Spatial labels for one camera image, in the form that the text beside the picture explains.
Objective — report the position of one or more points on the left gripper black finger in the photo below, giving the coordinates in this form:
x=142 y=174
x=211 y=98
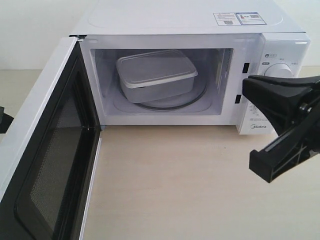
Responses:
x=5 y=121

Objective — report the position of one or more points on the white microwave door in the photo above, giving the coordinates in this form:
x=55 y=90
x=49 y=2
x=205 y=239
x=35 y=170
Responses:
x=48 y=153

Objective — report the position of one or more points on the warning label sticker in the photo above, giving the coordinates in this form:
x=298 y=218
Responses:
x=238 y=19

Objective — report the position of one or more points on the white plastic lidded container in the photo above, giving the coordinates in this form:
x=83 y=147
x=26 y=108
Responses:
x=156 y=75

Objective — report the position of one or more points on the upper white power knob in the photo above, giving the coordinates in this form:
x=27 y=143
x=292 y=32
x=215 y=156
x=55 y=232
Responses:
x=279 y=70

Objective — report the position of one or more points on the white microwave oven body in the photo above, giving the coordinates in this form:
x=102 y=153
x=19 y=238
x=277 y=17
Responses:
x=226 y=55

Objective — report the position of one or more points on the glass turntable plate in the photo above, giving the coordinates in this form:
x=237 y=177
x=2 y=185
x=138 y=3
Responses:
x=174 y=103

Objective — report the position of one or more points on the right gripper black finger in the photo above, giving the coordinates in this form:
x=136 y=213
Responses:
x=297 y=144
x=280 y=98

